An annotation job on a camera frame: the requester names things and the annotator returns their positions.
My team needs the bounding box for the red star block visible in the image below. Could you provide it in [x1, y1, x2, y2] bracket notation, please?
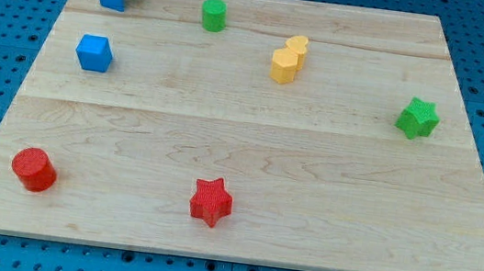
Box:
[189, 177, 233, 228]

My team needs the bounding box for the blue cube block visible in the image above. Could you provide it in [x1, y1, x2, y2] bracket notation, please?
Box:
[75, 34, 113, 73]

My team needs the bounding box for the red cylinder block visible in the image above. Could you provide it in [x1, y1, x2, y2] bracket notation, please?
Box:
[11, 148, 58, 192]

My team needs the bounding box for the yellow heart block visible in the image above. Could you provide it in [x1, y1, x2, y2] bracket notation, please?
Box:
[285, 35, 309, 71]

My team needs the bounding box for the green cylinder block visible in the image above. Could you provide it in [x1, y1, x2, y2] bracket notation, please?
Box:
[201, 0, 227, 32]

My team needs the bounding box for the yellow hexagon block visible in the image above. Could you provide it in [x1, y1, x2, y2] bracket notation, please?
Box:
[270, 47, 298, 84]

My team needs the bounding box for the light wooden board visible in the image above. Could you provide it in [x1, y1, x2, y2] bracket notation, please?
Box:
[0, 0, 484, 271]

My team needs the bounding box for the green star block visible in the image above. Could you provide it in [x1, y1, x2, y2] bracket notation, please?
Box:
[395, 96, 440, 140]

